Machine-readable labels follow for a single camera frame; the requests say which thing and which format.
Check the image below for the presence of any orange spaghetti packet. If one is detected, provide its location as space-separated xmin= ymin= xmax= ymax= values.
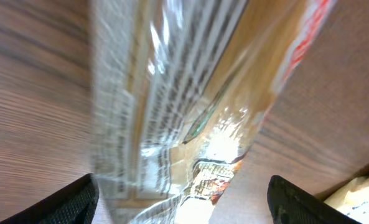
xmin=91 ymin=0 xmax=334 ymax=223

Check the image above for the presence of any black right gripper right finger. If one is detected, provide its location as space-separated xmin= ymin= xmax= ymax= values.
xmin=267 ymin=175 xmax=360 ymax=224

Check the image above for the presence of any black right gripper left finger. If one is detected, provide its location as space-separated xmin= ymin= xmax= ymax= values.
xmin=0 ymin=173 xmax=99 ymax=224

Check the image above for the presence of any cream snack bag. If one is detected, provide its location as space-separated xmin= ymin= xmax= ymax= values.
xmin=324 ymin=176 xmax=369 ymax=224

